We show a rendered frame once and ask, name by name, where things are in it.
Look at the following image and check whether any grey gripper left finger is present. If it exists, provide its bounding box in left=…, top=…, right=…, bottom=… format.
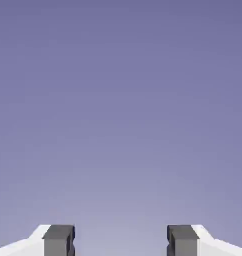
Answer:
left=0, top=224, right=76, bottom=256

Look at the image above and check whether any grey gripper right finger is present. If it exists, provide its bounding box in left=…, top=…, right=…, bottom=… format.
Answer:
left=166, top=224, right=242, bottom=256

